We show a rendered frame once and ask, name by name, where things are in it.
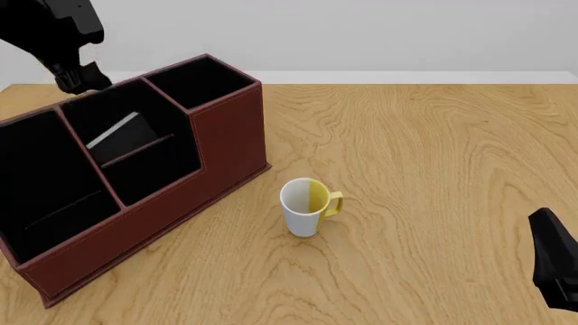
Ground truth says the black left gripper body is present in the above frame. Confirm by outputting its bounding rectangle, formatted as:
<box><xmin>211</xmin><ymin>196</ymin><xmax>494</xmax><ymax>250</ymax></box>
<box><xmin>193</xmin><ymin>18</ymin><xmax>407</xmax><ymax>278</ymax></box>
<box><xmin>37</xmin><ymin>46</ymin><xmax>88</xmax><ymax>95</ymax></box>

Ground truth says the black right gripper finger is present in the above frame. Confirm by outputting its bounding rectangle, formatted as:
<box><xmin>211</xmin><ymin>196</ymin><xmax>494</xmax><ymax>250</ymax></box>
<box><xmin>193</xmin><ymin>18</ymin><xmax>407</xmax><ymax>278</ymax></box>
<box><xmin>527</xmin><ymin>206</ymin><xmax>578</xmax><ymax>283</ymax></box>

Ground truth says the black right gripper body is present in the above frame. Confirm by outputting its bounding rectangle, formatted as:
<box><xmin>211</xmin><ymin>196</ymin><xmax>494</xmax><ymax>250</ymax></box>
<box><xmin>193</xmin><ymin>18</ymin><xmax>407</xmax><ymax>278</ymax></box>
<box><xmin>533</xmin><ymin>275</ymin><xmax>578</xmax><ymax>311</ymax></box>

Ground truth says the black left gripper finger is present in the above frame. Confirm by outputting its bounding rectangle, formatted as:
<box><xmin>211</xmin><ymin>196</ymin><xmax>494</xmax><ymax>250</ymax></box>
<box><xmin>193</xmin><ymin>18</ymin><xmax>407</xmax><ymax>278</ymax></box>
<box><xmin>80</xmin><ymin>60</ymin><xmax>113</xmax><ymax>92</ymax></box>

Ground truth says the black book with white pages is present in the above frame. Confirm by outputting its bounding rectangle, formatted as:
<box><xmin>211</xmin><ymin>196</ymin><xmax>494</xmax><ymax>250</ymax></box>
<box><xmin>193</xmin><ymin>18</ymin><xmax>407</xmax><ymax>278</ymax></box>
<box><xmin>85</xmin><ymin>111</ymin><xmax>160</xmax><ymax>166</ymax></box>

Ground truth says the red-brown desk caddy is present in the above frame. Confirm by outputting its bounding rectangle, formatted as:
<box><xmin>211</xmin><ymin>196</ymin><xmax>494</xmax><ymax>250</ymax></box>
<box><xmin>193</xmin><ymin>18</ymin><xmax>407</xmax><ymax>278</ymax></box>
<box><xmin>0</xmin><ymin>52</ymin><xmax>274</xmax><ymax>310</ymax></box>

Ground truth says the white and yellow mug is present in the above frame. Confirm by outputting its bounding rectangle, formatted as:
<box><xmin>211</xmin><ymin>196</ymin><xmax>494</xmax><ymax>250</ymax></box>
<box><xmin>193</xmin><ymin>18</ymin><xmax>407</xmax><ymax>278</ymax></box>
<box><xmin>279</xmin><ymin>176</ymin><xmax>345</xmax><ymax>238</ymax></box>

